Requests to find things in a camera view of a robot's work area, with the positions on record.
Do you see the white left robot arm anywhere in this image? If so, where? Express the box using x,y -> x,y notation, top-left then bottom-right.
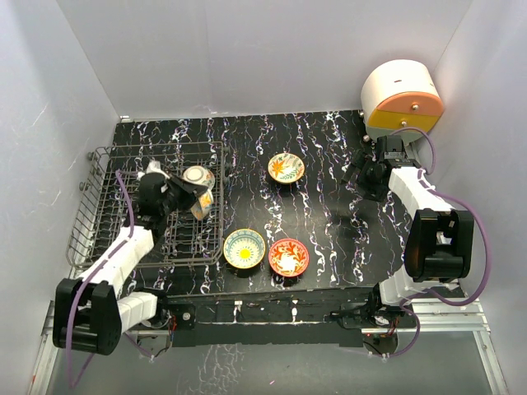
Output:
52,160 -> 212,356

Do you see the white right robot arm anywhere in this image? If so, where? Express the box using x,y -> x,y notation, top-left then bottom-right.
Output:
341,135 -> 474,327

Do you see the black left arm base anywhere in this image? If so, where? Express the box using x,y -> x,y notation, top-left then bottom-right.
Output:
118,292 -> 196,333

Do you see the yellow sun blue bowl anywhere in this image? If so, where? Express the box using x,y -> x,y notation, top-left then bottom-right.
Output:
223,228 -> 266,269

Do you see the red orange pattern bowl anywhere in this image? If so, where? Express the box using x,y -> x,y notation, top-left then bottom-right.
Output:
268,238 -> 310,278

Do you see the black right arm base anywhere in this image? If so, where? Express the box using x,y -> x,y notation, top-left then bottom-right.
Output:
325,294 -> 417,337

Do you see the blue orange pattern bowl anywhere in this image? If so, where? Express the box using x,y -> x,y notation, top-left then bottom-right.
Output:
190,189 -> 214,221

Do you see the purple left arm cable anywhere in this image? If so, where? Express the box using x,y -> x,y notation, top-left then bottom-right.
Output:
65,169 -> 137,390

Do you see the orange flower bowl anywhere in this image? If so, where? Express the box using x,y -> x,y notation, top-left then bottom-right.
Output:
268,152 -> 305,184
183,165 -> 216,189

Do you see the grey wire dish rack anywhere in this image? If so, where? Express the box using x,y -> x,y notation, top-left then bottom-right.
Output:
66,141 -> 229,269

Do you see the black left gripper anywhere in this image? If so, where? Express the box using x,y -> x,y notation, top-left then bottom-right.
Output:
159,173 -> 208,216

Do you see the aluminium front rail frame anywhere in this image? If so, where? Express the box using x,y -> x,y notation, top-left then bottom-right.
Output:
30,322 -> 508,394

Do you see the round white drawer cabinet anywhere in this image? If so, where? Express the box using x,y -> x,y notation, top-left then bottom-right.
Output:
361,59 -> 444,145

